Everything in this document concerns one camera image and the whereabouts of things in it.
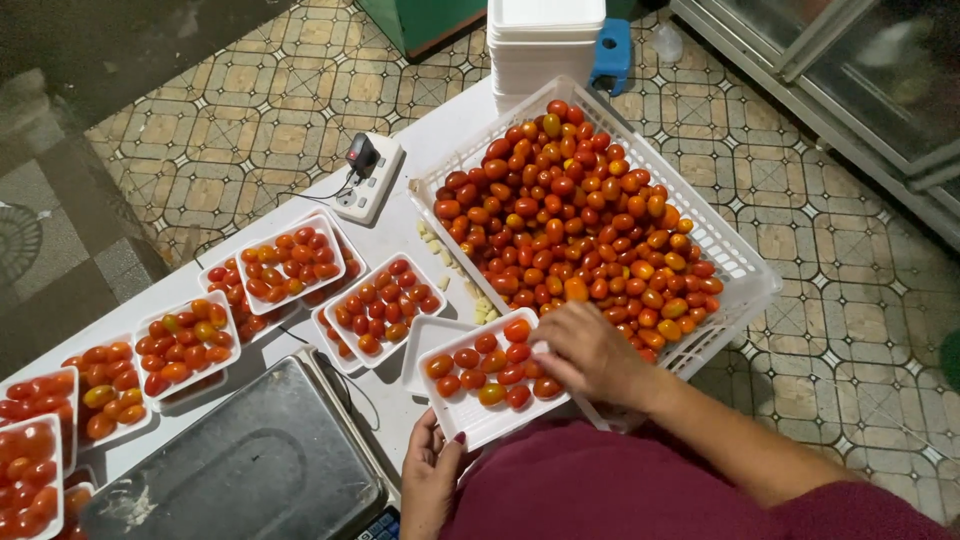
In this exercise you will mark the round dark floor grate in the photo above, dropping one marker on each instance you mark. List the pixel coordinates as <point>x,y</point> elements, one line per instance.
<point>16,244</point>

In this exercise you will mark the person's maroon shirt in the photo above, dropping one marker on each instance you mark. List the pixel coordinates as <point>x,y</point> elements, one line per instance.
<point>600,487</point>

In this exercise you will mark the person's right fingers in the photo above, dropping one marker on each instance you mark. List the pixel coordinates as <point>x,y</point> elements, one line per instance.
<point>551,352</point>

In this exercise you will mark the green cabinet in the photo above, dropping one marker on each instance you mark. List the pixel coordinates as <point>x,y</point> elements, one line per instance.
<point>424,22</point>

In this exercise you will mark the row of tomato-filled trays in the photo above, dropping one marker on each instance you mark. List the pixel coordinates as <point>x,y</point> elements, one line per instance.
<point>187,345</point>

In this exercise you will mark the white foam tray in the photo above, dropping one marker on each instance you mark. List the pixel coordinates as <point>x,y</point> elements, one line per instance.
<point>469,416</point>
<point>424,345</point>

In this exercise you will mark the blue plastic stool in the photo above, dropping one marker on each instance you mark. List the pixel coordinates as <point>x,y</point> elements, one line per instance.
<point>613,52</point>

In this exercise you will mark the stack of white foam boxes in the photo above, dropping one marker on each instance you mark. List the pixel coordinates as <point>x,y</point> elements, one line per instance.
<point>544,52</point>

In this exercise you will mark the scattered pale small pieces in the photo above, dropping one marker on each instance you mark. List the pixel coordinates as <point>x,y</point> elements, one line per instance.
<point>450,259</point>

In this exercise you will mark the white power strip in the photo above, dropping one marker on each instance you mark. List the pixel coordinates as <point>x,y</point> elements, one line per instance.
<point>379,187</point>

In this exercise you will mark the white plastic lattice crate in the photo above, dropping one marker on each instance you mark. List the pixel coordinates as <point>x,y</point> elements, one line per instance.
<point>739,262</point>

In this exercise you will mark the green object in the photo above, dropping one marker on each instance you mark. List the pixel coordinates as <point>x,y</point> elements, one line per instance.
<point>952,351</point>

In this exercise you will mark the glass door display cabinet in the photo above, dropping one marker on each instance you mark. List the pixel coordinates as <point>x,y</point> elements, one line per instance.
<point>862,82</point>

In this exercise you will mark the small batch of cherry tomatoes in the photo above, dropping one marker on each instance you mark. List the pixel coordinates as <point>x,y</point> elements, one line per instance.
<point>491,367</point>

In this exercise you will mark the black plug adapter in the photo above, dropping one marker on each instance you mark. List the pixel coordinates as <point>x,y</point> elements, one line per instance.
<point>362,154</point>

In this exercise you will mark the clear plastic bottle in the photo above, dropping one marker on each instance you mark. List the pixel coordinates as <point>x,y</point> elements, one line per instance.
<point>667,43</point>

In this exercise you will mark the steel platform weighing scale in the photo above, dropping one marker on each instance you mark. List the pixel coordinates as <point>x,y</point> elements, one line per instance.
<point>247,457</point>

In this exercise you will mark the heap of cherry tomatoes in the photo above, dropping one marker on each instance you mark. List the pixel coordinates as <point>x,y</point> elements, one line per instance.
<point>577,217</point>

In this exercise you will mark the person's left hand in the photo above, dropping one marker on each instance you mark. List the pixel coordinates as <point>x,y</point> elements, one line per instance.
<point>424,480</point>

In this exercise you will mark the person's right hand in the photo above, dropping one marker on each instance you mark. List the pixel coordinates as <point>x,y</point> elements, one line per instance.
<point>600,356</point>

